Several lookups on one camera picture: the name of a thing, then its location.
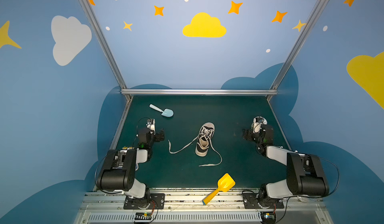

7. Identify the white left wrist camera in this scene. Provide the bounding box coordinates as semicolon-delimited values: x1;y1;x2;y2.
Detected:
146;118;156;134

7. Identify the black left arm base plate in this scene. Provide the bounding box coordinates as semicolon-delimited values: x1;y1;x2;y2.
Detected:
123;193;165;210

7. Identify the black white canvas sneaker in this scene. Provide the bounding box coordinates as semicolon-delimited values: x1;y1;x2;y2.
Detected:
195;122;215;157

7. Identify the aluminium front rail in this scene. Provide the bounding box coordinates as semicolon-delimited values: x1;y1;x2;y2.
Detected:
74;188;333;224

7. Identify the yellow toy shovel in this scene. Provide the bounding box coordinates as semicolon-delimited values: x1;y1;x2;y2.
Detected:
203;174;236;206

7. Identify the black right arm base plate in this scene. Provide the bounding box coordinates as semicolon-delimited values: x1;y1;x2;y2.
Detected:
242;190;285;209

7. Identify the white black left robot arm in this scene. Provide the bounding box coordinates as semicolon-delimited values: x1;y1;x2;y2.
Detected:
95;127;165;200

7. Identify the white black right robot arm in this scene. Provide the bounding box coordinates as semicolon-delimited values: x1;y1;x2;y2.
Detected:
243;123;340;206

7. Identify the aluminium left frame post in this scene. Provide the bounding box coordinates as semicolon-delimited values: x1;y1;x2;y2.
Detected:
78;0;127;91

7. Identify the white shoelace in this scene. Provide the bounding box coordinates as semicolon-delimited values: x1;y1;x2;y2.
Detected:
167;127;223;167

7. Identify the aluminium frame post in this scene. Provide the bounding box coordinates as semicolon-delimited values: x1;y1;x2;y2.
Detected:
266;0;329;102
78;0;127;91

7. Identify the left electronics board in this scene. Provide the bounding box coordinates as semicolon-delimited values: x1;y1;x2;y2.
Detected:
134;212;153;224

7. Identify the blue dotted work glove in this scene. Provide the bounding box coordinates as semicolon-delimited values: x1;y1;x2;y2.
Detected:
123;146;135;150

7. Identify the aluminium right frame post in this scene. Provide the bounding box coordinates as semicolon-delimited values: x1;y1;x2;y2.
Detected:
266;0;329;102

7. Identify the right electronics board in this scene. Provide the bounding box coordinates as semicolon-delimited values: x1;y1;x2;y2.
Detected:
261;212;276;224

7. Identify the light blue toy shovel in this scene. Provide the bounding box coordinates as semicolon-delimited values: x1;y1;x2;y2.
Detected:
149;104;174;117

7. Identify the electronics board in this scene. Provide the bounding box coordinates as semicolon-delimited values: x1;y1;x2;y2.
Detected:
261;212;276;224
134;212;153;224

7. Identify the aluminium back frame bar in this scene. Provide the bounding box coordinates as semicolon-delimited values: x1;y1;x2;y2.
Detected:
121;89;278;96

